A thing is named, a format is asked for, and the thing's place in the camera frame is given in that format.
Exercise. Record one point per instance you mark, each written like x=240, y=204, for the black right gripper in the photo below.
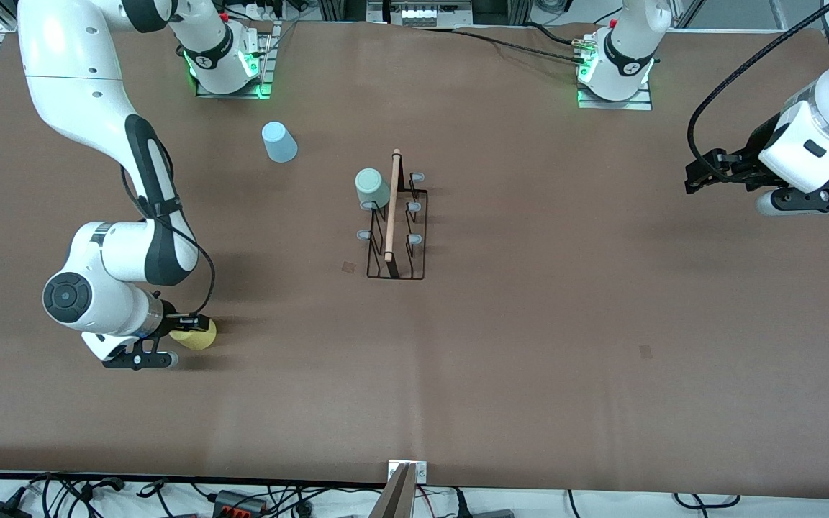
x=170, y=323

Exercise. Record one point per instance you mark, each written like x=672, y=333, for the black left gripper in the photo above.
x=748, y=155

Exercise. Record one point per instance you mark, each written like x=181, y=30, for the yellow plastic cup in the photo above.
x=198, y=339

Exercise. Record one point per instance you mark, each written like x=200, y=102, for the mint green plastic cup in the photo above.
x=371, y=185

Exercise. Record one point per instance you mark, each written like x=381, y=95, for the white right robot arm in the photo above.
x=69, y=72

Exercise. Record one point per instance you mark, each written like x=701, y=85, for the light blue plastic cup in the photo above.
x=279, y=144

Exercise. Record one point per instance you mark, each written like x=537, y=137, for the black orange power strip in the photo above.
x=238, y=503

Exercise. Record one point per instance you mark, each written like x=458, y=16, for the black power adapter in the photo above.
x=4, y=511

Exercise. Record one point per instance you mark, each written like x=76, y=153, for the brown paper table cover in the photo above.
x=529, y=396

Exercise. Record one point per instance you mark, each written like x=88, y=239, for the white power strip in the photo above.
x=265, y=11

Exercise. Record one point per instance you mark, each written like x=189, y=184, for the white electronic device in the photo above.
x=422, y=13

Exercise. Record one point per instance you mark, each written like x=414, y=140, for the grey flat box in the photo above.
x=490, y=514

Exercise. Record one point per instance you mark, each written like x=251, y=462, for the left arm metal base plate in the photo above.
x=616, y=105

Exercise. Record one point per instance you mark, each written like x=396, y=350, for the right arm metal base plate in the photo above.
x=268, y=72

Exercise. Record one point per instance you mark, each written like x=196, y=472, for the grey brown camera pole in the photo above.
x=394, y=503

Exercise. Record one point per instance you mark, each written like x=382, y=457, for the silver metal bracket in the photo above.
x=422, y=471

